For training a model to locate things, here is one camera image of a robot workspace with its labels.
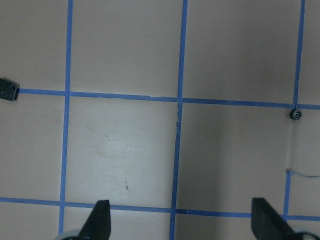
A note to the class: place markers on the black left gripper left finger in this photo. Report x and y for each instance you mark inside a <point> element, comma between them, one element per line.
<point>98,224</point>

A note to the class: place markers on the small black bearing gear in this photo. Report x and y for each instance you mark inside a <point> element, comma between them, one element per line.
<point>295,114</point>

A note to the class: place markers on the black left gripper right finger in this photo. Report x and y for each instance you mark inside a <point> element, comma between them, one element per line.
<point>267,224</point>

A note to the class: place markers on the black rectangular brake pad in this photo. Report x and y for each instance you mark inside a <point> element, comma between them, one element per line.
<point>9,90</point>

